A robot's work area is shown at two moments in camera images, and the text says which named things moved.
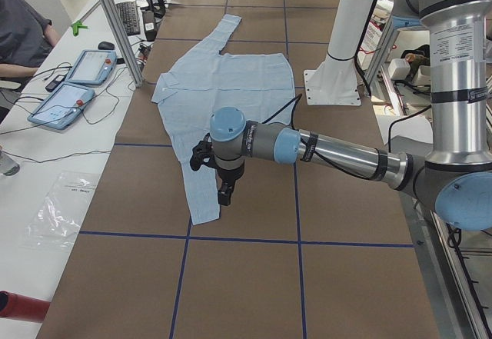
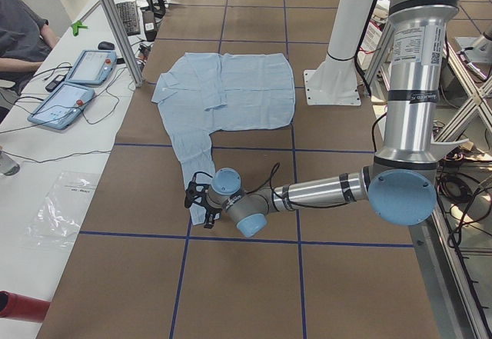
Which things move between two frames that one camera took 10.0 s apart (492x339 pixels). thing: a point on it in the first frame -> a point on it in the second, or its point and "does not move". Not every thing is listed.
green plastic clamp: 76,25 does not move
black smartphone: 54,83 does not move
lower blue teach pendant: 61,107 does not move
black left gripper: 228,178 -> 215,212
